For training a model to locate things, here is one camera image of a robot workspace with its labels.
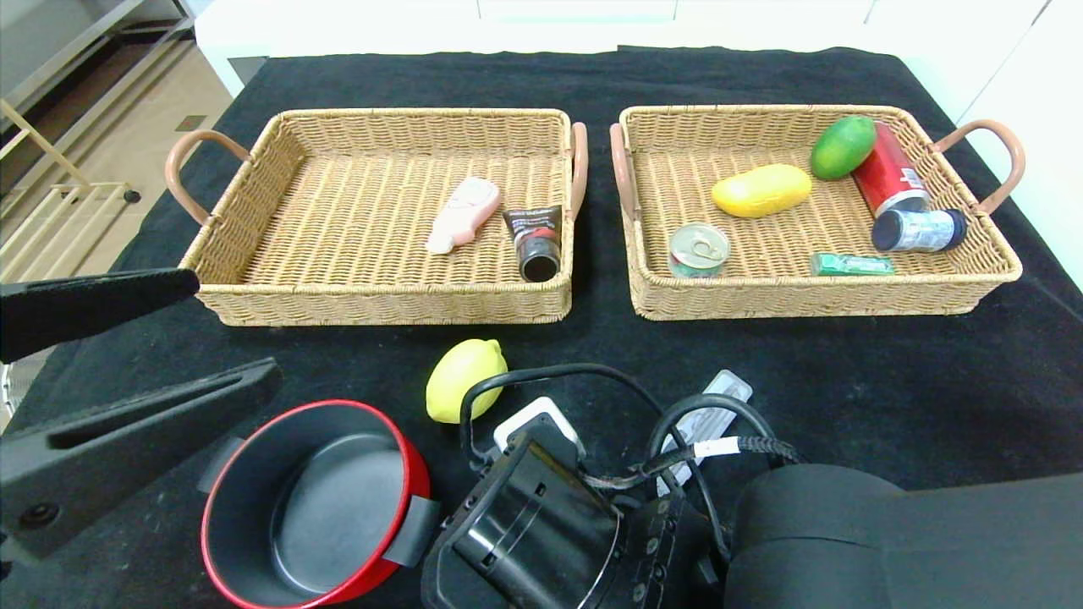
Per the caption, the small silver tin can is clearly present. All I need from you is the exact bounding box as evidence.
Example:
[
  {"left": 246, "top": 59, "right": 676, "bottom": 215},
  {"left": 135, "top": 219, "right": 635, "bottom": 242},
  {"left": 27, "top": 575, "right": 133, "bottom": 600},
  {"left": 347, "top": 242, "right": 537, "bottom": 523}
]
[{"left": 668, "top": 222, "right": 731, "bottom": 280}]

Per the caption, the yellow mango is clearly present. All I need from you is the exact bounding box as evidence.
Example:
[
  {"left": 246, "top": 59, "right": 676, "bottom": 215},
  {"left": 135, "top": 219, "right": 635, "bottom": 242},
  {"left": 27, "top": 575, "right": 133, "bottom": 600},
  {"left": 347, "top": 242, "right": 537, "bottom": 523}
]
[{"left": 712, "top": 163, "right": 813, "bottom": 219}]

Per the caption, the rectangular wicker basket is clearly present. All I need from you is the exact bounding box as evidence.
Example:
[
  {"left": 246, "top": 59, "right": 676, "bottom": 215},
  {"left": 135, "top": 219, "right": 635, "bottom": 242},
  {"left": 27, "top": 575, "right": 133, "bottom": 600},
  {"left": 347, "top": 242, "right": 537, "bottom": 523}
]
[
  {"left": 609, "top": 104, "right": 1025, "bottom": 322},
  {"left": 165, "top": 107, "right": 589, "bottom": 327}
]

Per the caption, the black cosmetic tube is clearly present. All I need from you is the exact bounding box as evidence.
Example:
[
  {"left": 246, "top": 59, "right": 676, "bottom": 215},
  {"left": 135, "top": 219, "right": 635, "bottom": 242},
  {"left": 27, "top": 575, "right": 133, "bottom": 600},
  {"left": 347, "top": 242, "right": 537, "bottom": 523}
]
[{"left": 503, "top": 206, "right": 564, "bottom": 283}]

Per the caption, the yellow lemon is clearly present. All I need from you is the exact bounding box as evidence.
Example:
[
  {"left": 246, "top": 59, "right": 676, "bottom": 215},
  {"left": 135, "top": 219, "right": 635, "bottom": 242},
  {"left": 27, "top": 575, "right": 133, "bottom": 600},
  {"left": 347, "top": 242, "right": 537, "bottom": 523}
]
[{"left": 425, "top": 338, "right": 509, "bottom": 425}]

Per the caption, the pink lotion bottle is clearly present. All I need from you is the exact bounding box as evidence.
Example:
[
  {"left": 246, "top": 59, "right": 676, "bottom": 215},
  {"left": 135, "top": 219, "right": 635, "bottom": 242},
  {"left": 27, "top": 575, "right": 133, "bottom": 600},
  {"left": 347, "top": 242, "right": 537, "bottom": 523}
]
[{"left": 425, "top": 178, "right": 502, "bottom": 255}]

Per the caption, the clear plastic razor case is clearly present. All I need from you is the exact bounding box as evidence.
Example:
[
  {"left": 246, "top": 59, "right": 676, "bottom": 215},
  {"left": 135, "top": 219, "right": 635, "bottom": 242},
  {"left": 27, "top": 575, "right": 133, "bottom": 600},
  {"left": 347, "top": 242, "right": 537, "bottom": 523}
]
[{"left": 656, "top": 369, "right": 754, "bottom": 496}]

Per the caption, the black tablecloth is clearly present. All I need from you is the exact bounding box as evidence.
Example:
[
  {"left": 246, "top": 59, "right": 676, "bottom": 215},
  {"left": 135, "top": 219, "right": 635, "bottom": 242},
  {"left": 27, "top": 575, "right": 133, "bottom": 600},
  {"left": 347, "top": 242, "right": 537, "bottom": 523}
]
[{"left": 0, "top": 47, "right": 1083, "bottom": 609}]

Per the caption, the red pot black interior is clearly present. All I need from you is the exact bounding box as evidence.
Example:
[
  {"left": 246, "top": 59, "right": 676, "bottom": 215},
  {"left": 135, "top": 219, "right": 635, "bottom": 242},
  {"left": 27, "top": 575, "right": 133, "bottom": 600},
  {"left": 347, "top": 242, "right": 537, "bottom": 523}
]
[{"left": 201, "top": 400, "right": 443, "bottom": 609}]

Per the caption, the green chewing gum pack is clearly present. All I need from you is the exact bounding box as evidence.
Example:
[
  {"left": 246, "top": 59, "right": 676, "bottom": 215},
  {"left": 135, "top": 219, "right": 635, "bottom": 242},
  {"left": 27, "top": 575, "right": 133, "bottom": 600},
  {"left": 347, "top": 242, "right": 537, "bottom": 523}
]
[{"left": 810, "top": 250, "right": 896, "bottom": 277}]

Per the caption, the green oval fruit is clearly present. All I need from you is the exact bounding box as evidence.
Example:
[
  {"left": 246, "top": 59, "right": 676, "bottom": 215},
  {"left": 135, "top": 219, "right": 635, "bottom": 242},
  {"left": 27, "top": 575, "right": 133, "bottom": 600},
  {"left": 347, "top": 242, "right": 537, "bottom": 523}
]
[{"left": 810, "top": 115, "right": 877, "bottom": 181}]

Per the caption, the red drink can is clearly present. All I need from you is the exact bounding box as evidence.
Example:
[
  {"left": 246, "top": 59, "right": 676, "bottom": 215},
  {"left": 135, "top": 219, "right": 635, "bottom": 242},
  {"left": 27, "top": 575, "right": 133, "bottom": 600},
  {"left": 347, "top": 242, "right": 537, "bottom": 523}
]
[{"left": 851, "top": 123, "right": 929, "bottom": 219}]

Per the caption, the yellow wooden rack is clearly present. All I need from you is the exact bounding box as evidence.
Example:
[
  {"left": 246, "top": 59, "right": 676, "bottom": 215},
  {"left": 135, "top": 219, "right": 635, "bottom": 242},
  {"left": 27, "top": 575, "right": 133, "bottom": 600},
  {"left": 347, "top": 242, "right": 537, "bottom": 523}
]
[{"left": 0, "top": 99, "right": 143, "bottom": 284}]

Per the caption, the grey metal shelf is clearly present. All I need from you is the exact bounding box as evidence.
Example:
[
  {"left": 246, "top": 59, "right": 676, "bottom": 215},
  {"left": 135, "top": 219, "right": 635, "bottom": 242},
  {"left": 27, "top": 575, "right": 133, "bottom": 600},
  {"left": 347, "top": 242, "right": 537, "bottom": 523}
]
[{"left": 0, "top": 0, "right": 197, "bottom": 115}]

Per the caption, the smooth black camera cable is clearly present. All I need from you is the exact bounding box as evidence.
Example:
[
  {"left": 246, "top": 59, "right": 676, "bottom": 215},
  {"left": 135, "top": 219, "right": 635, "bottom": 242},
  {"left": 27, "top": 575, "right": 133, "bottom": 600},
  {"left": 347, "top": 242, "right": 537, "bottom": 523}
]
[{"left": 459, "top": 362, "right": 669, "bottom": 475}]

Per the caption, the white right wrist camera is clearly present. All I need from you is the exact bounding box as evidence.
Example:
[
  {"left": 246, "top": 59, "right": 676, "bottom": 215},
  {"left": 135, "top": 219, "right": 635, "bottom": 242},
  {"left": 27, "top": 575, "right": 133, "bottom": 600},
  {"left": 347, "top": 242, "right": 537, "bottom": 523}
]
[{"left": 493, "top": 396, "right": 586, "bottom": 462}]

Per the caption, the smooth black cable loop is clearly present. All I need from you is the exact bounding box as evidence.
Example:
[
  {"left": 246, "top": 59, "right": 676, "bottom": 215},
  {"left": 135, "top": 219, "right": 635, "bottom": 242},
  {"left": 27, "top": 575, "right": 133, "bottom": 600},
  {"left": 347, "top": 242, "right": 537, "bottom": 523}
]
[{"left": 647, "top": 393, "right": 775, "bottom": 542}]

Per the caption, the braided cable white tag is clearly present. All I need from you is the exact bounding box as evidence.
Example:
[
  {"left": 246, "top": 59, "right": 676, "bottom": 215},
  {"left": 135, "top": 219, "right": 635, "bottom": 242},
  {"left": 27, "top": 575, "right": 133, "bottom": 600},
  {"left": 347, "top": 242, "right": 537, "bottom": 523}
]
[{"left": 584, "top": 436, "right": 803, "bottom": 493}]

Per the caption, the round wire mesh object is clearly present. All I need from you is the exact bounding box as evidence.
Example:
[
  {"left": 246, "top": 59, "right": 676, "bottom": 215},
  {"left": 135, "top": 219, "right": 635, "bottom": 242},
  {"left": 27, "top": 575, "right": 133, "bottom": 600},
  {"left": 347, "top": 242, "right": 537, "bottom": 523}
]
[{"left": 0, "top": 351, "right": 39, "bottom": 424}]

